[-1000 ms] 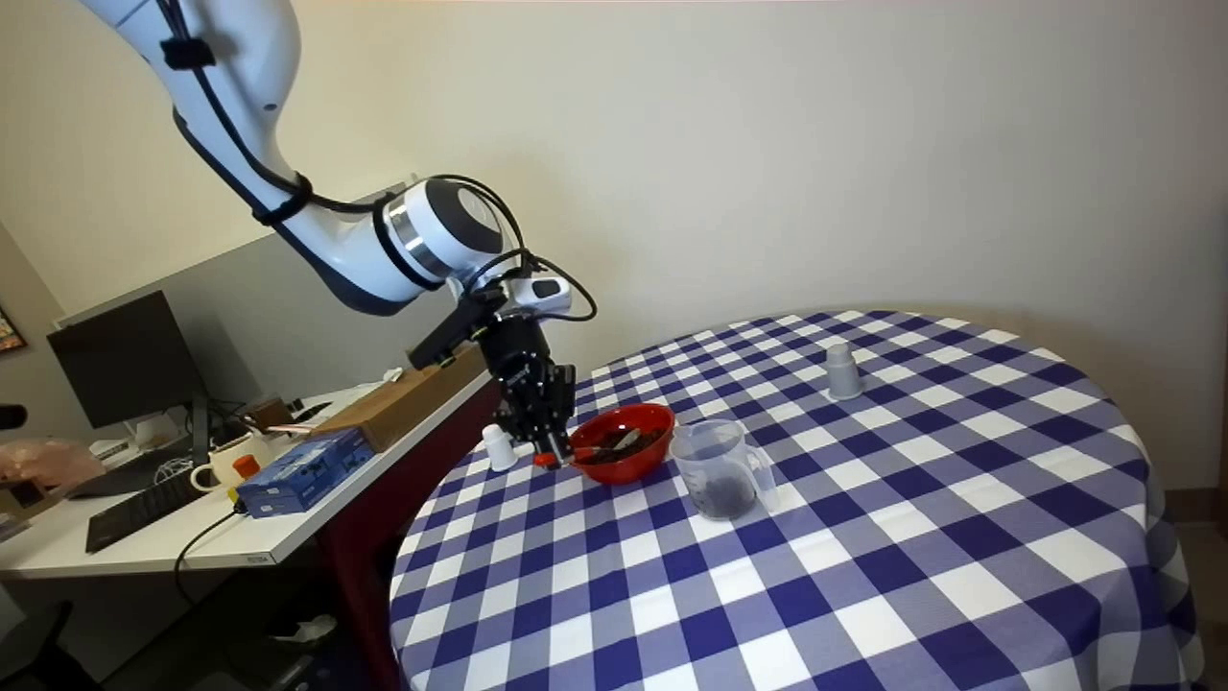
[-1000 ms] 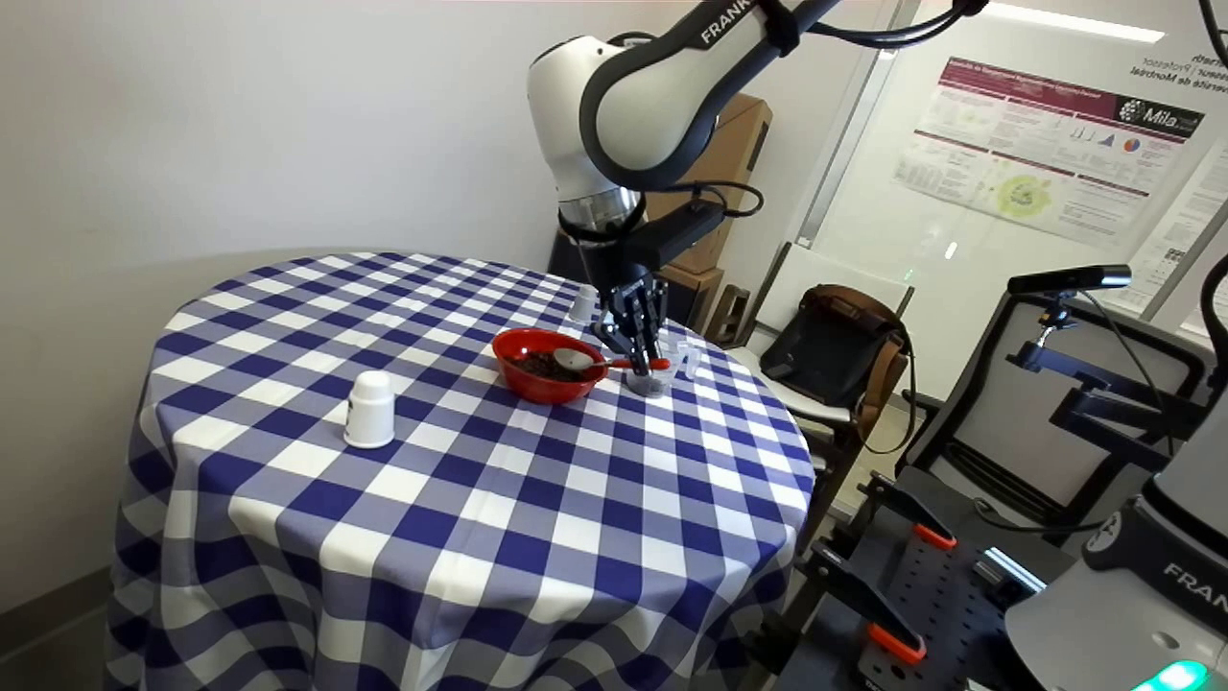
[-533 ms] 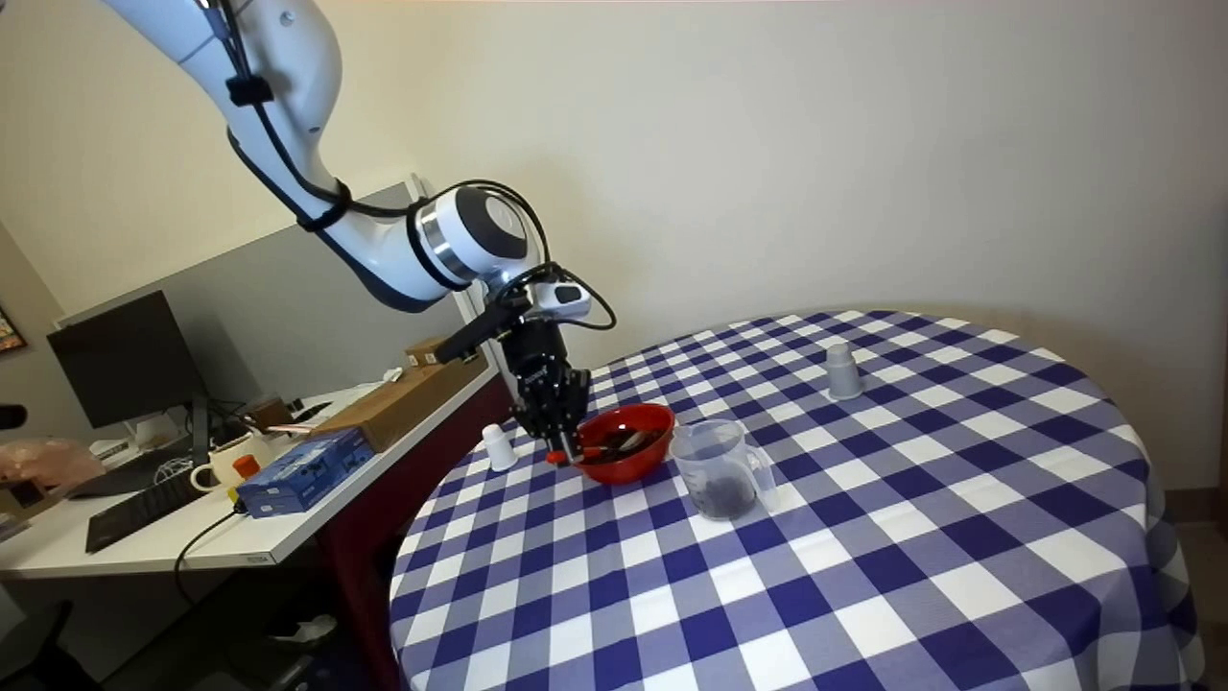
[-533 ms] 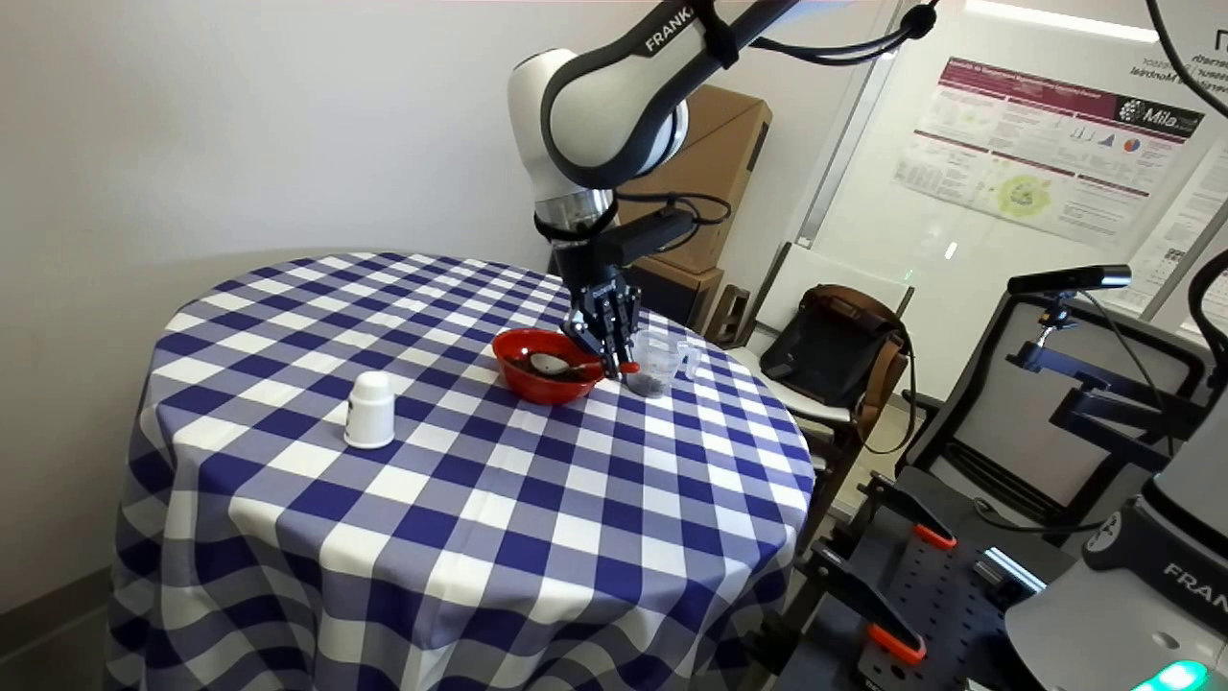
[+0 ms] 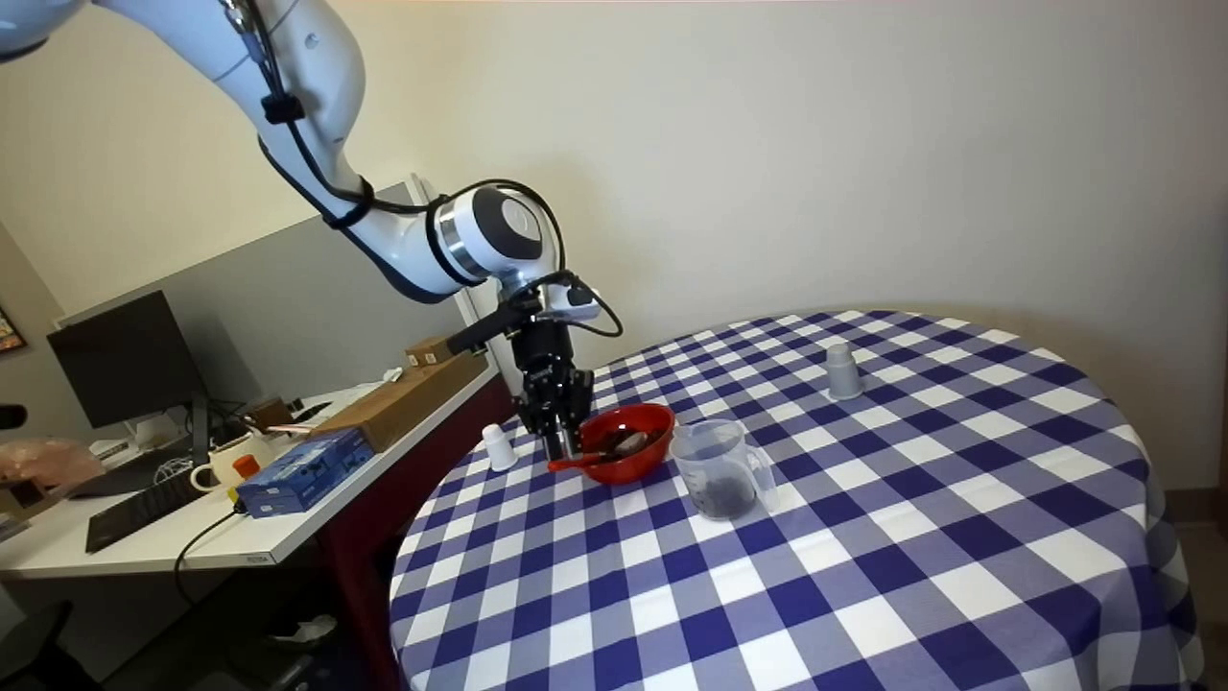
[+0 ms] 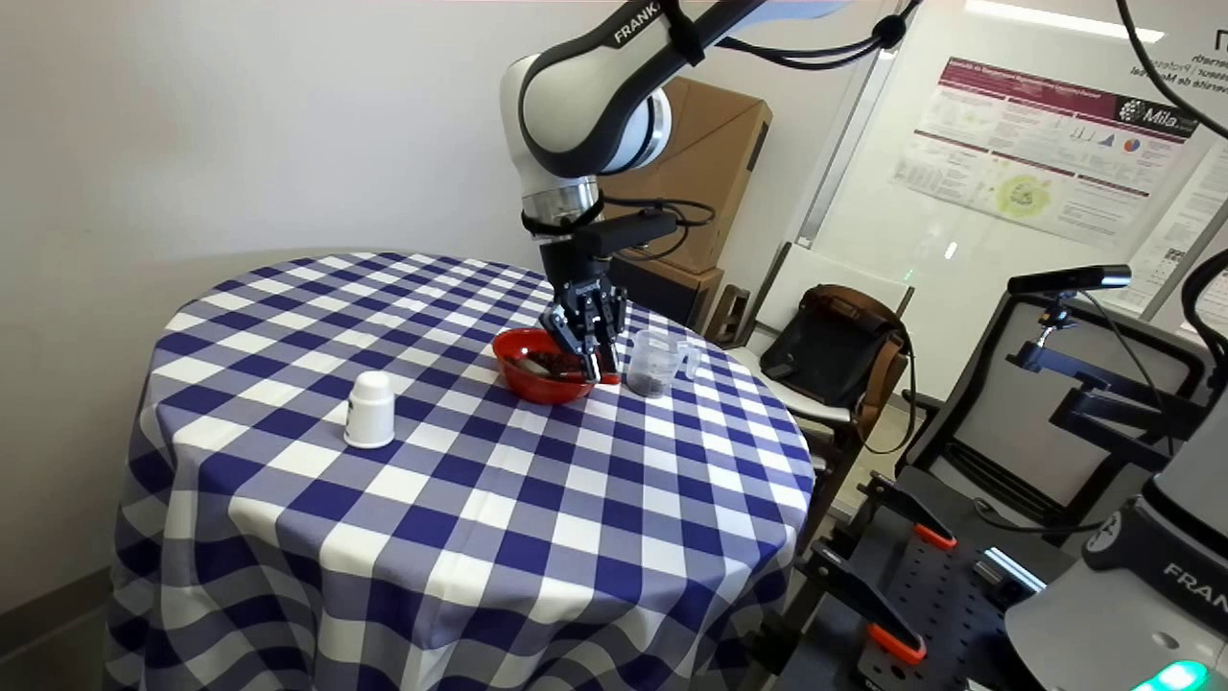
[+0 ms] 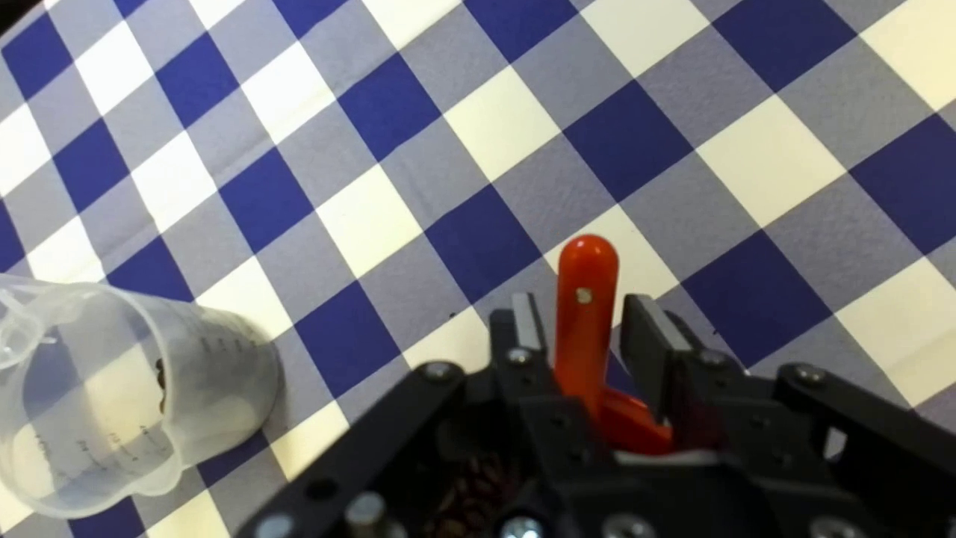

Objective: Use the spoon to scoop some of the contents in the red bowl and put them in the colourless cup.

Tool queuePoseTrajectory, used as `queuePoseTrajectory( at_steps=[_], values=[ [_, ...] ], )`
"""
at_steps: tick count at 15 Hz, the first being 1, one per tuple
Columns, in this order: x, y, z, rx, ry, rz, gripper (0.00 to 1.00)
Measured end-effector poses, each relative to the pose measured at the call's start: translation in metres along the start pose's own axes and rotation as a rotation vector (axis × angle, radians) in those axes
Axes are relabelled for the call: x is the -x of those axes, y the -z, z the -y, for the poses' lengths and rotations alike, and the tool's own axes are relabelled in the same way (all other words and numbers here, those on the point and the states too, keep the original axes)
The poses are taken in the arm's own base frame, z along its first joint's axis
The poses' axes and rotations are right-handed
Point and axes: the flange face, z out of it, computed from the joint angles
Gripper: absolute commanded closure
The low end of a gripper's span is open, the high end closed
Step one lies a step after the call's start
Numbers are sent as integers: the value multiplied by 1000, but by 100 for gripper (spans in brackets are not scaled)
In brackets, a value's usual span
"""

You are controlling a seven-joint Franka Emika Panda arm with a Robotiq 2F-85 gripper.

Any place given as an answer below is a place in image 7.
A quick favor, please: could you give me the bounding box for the red bowl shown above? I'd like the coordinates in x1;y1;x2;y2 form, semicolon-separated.
594;384;680;456

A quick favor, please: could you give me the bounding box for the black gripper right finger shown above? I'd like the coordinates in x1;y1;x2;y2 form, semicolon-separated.
619;292;956;502

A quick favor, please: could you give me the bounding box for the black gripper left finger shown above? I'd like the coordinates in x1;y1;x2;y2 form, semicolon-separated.
232;290;564;538

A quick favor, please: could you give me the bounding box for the orange handled metal spoon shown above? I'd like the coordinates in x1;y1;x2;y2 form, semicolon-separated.
550;232;621;414

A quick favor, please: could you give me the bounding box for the clear plastic measuring cup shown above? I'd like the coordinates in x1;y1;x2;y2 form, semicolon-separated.
0;275;286;519

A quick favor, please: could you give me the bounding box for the blue white checked tablecloth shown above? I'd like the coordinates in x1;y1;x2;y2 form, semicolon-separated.
0;0;956;538

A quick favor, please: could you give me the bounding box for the brown coffee beans pile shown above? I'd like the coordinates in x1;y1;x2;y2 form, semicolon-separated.
147;354;174;426

